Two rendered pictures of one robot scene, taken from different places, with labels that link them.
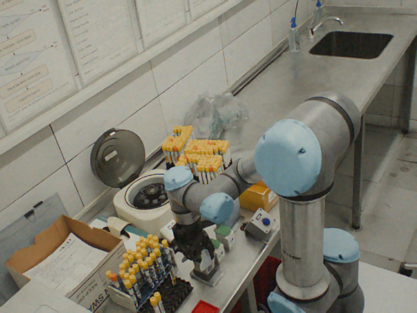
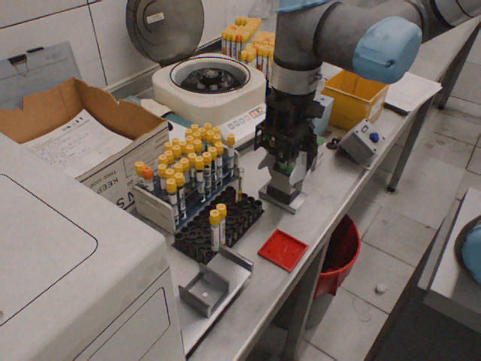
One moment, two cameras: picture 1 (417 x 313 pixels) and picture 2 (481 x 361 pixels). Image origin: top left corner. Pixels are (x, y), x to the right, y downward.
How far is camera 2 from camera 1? 0.69 m
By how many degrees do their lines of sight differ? 9
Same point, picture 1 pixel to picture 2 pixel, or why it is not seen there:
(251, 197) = (346, 107)
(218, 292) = (303, 222)
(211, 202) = (391, 30)
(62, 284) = not seen: hidden behind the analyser
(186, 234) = (289, 113)
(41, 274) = not seen: hidden behind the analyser
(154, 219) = (213, 107)
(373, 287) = not seen: outside the picture
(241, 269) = (334, 197)
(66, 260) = (71, 144)
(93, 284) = (112, 177)
